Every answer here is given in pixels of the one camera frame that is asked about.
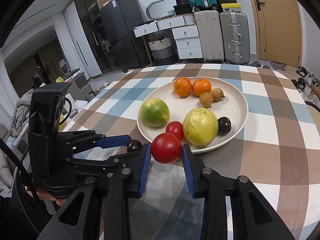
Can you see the brown longan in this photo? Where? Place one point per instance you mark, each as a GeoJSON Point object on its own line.
{"type": "Point", "coordinates": [217, 94]}
{"type": "Point", "coordinates": [206, 99]}

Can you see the wooden door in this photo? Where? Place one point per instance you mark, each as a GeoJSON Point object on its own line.
{"type": "Point", "coordinates": [278, 31]}

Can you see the green yellow round fruit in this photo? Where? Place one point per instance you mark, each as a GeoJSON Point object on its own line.
{"type": "Point", "coordinates": [154, 112]}

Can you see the red tomato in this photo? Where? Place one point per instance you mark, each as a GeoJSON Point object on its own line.
{"type": "Point", "coordinates": [166, 148]}
{"type": "Point", "coordinates": [175, 128]}

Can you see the yellow guava fruit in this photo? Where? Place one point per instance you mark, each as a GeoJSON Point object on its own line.
{"type": "Point", "coordinates": [200, 126]}

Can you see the woven basket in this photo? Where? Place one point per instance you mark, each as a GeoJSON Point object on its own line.
{"type": "Point", "coordinates": [163, 51]}

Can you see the black refrigerator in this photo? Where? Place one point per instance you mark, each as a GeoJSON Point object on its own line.
{"type": "Point", "coordinates": [119, 18]}

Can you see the dark plum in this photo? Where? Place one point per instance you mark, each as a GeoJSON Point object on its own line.
{"type": "Point", "coordinates": [224, 125]}
{"type": "Point", "coordinates": [134, 145]}

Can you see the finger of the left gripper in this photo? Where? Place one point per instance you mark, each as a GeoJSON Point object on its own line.
{"type": "Point", "coordinates": [110, 141]}
{"type": "Point", "coordinates": [112, 161]}

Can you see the beige suitcase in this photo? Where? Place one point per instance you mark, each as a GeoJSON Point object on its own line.
{"type": "Point", "coordinates": [209, 28]}

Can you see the orange mandarin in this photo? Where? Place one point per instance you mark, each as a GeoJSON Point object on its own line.
{"type": "Point", "coordinates": [200, 86]}
{"type": "Point", "coordinates": [182, 87]}

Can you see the silver grey suitcase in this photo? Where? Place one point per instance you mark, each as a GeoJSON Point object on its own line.
{"type": "Point", "coordinates": [236, 39]}

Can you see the checkered tablecloth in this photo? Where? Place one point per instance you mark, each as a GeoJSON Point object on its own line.
{"type": "Point", "coordinates": [278, 148]}

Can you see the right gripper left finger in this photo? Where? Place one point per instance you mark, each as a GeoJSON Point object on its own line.
{"type": "Point", "coordinates": [99, 207]}

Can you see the black glass cabinet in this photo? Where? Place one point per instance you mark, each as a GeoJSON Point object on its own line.
{"type": "Point", "coordinates": [88, 12]}

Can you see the white drawer desk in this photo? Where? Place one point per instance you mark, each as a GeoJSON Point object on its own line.
{"type": "Point", "coordinates": [184, 30]}

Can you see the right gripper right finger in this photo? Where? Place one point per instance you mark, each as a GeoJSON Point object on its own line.
{"type": "Point", "coordinates": [253, 217]}

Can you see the orange mandarin in plate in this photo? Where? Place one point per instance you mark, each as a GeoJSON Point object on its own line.
{"type": "Point", "coordinates": [200, 86]}

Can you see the person's left hand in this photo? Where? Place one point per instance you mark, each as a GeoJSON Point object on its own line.
{"type": "Point", "coordinates": [42, 194]}

